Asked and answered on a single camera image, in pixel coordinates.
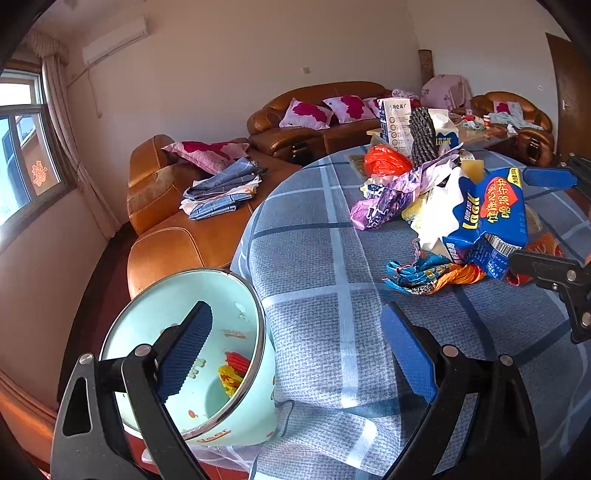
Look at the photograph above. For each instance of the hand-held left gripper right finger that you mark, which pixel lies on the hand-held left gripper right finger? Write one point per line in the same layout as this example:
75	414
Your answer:
408	350

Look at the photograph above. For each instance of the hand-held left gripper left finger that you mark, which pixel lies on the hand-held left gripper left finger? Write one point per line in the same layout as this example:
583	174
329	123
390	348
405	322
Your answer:
184	350

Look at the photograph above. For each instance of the white plastic bag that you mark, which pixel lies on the white plastic bag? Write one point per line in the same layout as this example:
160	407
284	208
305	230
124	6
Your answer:
441	217

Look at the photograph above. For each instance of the clear plastic packet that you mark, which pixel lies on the clear plastic packet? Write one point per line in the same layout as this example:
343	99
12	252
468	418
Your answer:
358	164

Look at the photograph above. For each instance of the pink red floral pillow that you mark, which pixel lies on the pink red floral pillow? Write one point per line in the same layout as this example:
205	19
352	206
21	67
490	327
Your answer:
373	107
348	108
304	114
203	154

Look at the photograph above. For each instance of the purple crumpled wrapper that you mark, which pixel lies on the purple crumpled wrapper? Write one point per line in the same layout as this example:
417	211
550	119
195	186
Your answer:
383	203

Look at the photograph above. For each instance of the beige curtain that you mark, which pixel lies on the beige curtain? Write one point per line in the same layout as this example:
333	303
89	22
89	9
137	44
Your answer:
69	129

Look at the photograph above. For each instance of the red plastic bag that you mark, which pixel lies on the red plastic bag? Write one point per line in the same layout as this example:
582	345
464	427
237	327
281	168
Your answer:
385	161

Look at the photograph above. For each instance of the brown wooden door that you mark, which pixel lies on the brown wooden door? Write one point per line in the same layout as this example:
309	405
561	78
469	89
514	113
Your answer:
572	92

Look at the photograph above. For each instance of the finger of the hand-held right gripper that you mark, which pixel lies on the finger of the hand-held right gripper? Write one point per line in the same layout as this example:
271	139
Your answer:
545	177
545	270

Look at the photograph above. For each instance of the yellow plastic wrapper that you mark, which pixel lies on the yellow plastic wrapper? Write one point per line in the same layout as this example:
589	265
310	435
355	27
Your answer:
413	212

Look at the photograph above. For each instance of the orange red snack packet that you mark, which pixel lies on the orange red snack packet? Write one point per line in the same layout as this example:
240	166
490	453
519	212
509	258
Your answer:
549	244

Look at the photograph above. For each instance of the wall scroll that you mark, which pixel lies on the wall scroll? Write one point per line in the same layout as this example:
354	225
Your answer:
426	67

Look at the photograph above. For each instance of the mint green trash bin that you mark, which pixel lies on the mint green trash bin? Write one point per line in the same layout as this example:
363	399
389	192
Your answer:
217	300

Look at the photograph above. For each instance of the folded blue plaid cloth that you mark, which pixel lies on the folded blue plaid cloth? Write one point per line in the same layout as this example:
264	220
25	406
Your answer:
221	189

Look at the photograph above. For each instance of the white air conditioner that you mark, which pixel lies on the white air conditioner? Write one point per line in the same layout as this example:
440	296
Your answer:
115	41

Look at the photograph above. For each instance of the window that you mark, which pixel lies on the window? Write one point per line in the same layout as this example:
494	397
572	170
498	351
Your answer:
27	152

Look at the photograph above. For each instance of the tall white carton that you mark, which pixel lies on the tall white carton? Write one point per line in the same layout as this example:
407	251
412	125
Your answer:
397	124

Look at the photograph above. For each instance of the light cloth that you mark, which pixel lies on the light cloth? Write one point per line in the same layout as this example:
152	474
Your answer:
512	117

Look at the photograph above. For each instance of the blue plaid tablecloth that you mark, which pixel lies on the blue plaid tablecloth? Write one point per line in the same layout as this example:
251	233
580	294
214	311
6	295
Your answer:
323	300

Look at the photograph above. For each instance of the wooden coffee table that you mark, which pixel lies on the wooden coffee table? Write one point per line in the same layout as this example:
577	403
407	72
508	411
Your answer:
485	136

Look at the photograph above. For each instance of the blue white milk carton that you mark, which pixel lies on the blue white milk carton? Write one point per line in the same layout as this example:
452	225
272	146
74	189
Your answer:
445	134

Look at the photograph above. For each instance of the pink floral cover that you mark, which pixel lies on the pink floral cover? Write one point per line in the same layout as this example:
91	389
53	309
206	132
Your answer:
445	92

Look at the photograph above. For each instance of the red wrapper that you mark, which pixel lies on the red wrapper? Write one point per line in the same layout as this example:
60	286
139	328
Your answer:
238	361

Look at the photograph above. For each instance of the blue orange crumpled wrapper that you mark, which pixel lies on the blue orange crumpled wrapper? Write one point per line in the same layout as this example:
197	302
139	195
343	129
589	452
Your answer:
429	277

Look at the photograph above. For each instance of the brown leather chaise sofa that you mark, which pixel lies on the brown leather chaise sofa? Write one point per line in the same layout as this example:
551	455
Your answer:
184	249

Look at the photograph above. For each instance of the brown leather armchair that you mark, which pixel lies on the brown leather armchair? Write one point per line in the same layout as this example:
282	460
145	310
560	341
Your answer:
535	138

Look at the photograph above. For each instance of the crushed blue milk carton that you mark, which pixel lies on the crushed blue milk carton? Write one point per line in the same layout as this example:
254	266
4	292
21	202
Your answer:
489	217

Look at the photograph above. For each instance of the yellow sponge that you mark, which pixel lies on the yellow sponge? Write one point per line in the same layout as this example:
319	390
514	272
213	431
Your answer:
473	168

